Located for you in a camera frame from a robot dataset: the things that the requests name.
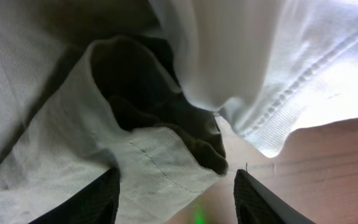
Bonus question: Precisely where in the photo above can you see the grey-green shorts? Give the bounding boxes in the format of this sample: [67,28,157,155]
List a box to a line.
[0,1,228,223]

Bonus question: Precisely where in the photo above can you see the crumpled white shirt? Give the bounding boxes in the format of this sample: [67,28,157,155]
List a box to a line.
[150,0,358,158]

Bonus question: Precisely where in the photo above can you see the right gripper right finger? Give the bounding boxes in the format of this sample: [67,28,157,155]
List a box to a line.
[234,169,314,224]

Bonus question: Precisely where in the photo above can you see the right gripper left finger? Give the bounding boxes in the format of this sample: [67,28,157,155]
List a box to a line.
[30,168,120,224]

